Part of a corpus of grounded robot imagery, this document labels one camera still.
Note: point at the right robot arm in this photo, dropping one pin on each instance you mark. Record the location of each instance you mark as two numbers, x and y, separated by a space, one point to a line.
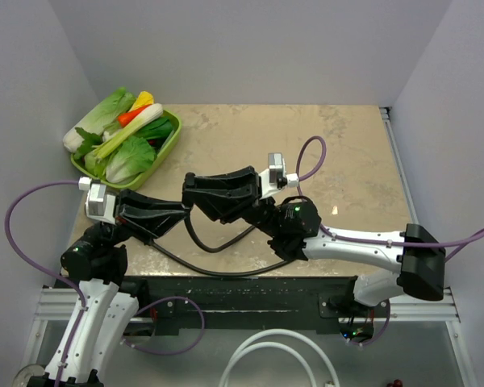
408 262

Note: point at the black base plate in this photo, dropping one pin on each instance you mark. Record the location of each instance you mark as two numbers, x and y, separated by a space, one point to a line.
258 303

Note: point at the yellow pepper toy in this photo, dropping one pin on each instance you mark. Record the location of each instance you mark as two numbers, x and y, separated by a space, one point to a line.
143 99

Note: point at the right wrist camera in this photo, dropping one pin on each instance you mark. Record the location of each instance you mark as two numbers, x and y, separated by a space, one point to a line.
274 179

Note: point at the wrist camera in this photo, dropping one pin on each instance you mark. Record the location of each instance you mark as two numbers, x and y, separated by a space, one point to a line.
100 203
274 179

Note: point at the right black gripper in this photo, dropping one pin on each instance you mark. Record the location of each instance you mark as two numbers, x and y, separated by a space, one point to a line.
204 195

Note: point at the dark green vegetable toy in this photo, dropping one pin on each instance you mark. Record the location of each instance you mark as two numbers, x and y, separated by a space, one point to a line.
160 128

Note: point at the white leek toy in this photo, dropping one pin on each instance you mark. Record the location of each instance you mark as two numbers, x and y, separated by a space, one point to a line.
147 115

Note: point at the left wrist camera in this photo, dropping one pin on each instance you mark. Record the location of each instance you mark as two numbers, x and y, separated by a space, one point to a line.
100 203

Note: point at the tin can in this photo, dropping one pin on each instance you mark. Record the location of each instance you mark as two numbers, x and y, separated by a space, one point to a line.
26 373

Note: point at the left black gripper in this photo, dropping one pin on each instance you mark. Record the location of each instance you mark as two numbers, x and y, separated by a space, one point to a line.
144 216

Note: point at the green plastic tray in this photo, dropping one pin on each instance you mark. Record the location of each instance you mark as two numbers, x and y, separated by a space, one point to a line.
163 148

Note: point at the red small object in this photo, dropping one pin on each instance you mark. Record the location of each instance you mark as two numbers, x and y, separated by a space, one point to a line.
395 383

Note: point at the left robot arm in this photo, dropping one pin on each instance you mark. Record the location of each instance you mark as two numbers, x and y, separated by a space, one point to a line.
98 260

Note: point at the green lettuce toy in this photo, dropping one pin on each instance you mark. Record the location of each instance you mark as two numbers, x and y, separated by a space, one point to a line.
120 163

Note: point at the napa cabbage toy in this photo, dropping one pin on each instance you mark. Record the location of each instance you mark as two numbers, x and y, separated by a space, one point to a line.
117 103

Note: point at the orange carrot toy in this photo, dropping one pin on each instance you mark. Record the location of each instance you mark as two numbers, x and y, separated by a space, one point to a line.
126 118

